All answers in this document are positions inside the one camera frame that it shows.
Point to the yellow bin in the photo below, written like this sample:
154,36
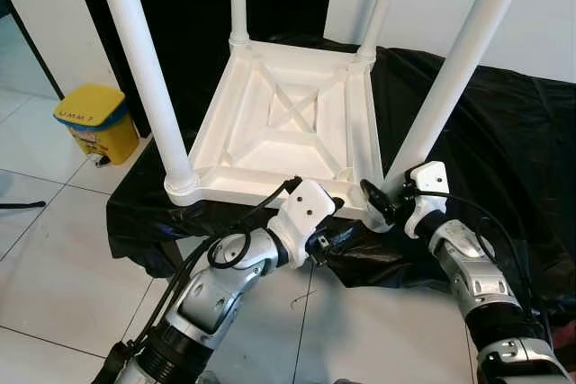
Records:
94,123

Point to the black plastic table cover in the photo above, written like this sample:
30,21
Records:
513,150

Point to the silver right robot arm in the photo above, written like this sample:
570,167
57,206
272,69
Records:
477,281

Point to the black glass door frame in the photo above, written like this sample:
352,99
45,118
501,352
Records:
20,42

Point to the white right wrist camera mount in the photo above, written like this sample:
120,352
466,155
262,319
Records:
430,182

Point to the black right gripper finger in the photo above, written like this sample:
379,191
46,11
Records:
377,202

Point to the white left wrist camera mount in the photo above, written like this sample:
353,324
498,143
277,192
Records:
301,209

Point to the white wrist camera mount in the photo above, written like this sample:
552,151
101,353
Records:
301,209
430,182

